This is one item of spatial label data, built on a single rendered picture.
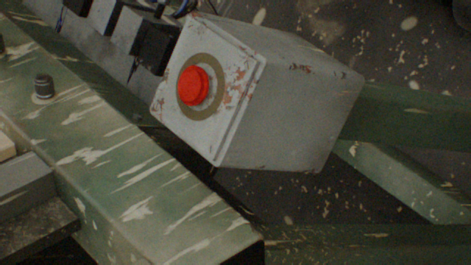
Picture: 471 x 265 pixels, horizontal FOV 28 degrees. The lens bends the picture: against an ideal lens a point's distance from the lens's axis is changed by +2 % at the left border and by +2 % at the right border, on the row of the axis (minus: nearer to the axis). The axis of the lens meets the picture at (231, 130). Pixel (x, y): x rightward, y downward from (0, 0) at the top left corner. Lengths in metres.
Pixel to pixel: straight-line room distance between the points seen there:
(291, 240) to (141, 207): 0.18
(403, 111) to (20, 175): 0.46
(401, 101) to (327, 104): 0.18
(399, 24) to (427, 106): 0.73
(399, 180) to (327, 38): 0.46
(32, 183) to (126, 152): 0.11
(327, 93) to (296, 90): 0.05
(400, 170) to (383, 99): 0.57
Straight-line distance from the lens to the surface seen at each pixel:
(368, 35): 1.96
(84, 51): 1.39
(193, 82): 0.93
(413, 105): 1.18
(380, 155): 1.70
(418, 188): 1.66
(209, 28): 0.95
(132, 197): 1.09
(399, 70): 1.91
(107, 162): 1.14
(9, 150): 1.24
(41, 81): 1.24
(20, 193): 1.15
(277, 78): 0.92
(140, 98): 1.29
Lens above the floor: 1.60
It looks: 47 degrees down
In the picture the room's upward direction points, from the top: 84 degrees counter-clockwise
